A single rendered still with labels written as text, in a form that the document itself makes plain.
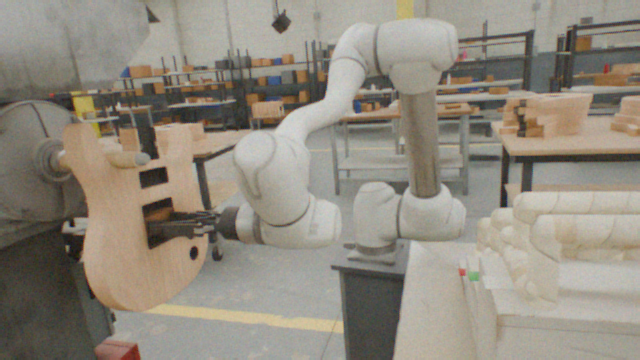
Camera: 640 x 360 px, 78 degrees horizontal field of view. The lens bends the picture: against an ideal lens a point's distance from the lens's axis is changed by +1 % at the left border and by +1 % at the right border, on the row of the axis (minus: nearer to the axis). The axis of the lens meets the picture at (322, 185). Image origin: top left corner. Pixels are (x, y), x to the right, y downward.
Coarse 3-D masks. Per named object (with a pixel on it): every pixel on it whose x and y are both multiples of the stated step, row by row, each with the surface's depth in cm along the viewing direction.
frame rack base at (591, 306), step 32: (480, 256) 58; (480, 288) 58; (576, 288) 49; (608, 288) 48; (480, 320) 58; (512, 320) 45; (544, 320) 44; (576, 320) 43; (608, 320) 43; (480, 352) 59; (512, 352) 46; (544, 352) 45; (576, 352) 44; (608, 352) 43
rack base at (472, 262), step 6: (468, 258) 75; (474, 258) 74; (468, 264) 73; (474, 264) 72; (468, 270) 72; (474, 270) 70; (468, 282) 73; (474, 282) 66; (468, 288) 73; (474, 288) 65; (468, 294) 73; (474, 294) 65; (468, 300) 73; (474, 300) 65; (468, 306) 73; (474, 306) 65; (468, 312) 73; (474, 312) 65; (474, 318) 65; (474, 324) 65; (474, 330) 66; (474, 336) 66
